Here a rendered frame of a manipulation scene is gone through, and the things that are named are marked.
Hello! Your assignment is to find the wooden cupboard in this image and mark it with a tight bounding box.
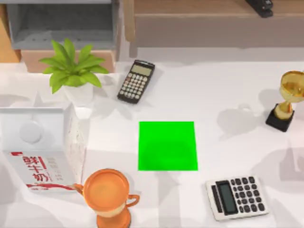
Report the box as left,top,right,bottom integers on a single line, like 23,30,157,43
0,4,22,64

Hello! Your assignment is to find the white calculator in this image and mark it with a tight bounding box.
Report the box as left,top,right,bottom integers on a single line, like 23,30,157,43
205,175,270,222

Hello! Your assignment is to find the pale wooden drawer front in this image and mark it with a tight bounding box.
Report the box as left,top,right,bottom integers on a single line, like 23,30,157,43
20,48,116,74

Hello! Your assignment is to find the gold trophy with black base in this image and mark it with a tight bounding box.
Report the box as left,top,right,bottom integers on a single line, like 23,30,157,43
265,70,304,133

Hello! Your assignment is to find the grey pierced drawer inside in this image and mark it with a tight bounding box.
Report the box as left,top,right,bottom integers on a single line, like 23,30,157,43
6,0,119,50

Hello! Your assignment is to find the black calculator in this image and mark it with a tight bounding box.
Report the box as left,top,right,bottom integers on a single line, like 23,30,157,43
116,59,156,105

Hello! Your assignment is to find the white and red milk carton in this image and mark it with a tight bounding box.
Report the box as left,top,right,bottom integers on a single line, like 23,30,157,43
0,104,87,194

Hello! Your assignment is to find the orange trophy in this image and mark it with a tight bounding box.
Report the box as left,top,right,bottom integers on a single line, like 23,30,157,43
74,168,141,228

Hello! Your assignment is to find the flat green square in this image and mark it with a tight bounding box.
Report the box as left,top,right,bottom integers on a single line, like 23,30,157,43
137,121,199,171

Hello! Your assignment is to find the green plant in white pot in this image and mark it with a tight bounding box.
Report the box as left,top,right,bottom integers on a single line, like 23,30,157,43
38,38,110,107

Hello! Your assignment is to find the wooden shelf unit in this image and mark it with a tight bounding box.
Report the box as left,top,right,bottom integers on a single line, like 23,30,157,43
124,0,304,58

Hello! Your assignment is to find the black stapler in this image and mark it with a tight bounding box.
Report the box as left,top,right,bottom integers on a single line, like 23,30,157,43
245,0,274,18

